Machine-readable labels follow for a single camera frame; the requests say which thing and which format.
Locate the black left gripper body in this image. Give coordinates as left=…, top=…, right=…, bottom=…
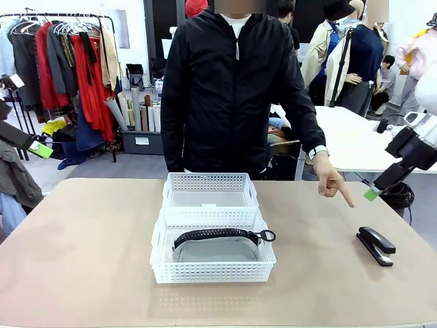
left=0, top=119, right=35, bottom=151

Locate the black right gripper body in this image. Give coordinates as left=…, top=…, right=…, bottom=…
left=384, top=126, right=437, bottom=172

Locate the grey pencil pouch black zipper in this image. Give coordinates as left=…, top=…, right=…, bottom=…
left=172, top=228, right=277, bottom=263

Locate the person's right forearm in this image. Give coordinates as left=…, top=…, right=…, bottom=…
left=160, top=109, right=188, bottom=174

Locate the person's left forearm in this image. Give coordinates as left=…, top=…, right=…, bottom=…
left=288, top=109, right=330, bottom=161

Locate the person's left hand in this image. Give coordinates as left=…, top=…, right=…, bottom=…
left=313, top=154, right=356, bottom=208

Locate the yellow fabric item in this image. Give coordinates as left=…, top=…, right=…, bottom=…
left=41, top=119, right=68, bottom=137

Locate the grey draped garment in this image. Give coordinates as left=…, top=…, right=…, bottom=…
left=0, top=139, right=44, bottom=210

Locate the white table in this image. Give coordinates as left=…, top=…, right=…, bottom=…
left=272, top=104, right=437, bottom=181

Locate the navy blue hanging garment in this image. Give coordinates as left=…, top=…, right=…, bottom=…
left=75, top=102, right=106, bottom=153

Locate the black stapler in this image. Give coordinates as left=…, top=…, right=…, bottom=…
left=356, top=225, right=397, bottom=267

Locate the crouching background person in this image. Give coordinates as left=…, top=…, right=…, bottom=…
left=370, top=54, right=397, bottom=116

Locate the dark grey hanging garment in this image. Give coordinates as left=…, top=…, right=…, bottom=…
left=8, top=25, right=41, bottom=107

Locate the red hanging dress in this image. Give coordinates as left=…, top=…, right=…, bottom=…
left=70, top=32, right=116, bottom=143

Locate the light blue draped fabric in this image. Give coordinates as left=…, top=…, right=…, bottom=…
left=0, top=193, right=27, bottom=236

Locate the red hanging jacket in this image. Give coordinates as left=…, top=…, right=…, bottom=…
left=35, top=22, right=71, bottom=110

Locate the white wrist watch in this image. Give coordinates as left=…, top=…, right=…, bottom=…
left=308, top=145, right=329, bottom=161

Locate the grey hanging jacket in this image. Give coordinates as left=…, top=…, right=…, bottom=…
left=46, top=22, right=80, bottom=97

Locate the grey paper roll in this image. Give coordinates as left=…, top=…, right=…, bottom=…
left=104, top=96, right=129, bottom=131

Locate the light blue hanging garment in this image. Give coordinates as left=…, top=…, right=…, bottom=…
left=0, top=18, right=17, bottom=79

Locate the mannequin pink top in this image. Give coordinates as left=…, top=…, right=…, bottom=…
left=395, top=13, right=437, bottom=117

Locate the beige paper roll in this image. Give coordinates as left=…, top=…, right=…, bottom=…
left=117, top=89, right=136, bottom=131

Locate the mannequin navy top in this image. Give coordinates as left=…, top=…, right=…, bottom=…
left=336, top=0, right=391, bottom=118

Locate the grey storage bin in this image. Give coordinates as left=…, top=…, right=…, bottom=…
left=119, top=128, right=165, bottom=156

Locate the tall grey cardboard tube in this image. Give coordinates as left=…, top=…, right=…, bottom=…
left=129, top=86, right=143, bottom=133

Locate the black backpack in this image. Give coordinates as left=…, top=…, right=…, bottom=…
left=268, top=153, right=298, bottom=181

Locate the brown cardboard tube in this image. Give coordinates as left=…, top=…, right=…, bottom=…
left=143, top=94, right=153, bottom=133

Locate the beige hanging garment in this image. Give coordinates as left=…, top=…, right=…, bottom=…
left=100, top=29, right=121, bottom=92

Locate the seated background person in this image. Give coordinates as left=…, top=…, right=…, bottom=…
left=268, top=115, right=292, bottom=145

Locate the black clothes rack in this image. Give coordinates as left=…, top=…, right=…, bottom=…
left=0, top=12, right=119, bottom=163

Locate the mannequin beige coat black hat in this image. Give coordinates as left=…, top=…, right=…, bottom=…
left=300, top=0, right=356, bottom=107

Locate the person in black jacket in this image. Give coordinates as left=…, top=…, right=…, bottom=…
left=160, top=3, right=330, bottom=182

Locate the white perforated plastic basket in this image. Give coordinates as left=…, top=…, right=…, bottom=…
left=149, top=206, right=277, bottom=284
left=161, top=172, right=261, bottom=219

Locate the background person red hood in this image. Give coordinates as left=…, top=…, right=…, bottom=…
left=186, top=0, right=209, bottom=18

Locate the black cable coil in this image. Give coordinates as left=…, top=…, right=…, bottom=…
left=375, top=180, right=416, bottom=226

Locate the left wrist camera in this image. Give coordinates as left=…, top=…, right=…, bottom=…
left=0, top=73, right=25, bottom=92

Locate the black hanging strap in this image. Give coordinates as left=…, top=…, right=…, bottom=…
left=79, top=32, right=99, bottom=86

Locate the white wall poster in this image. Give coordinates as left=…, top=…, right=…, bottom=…
left=115, top=8, right=131, bottom=50

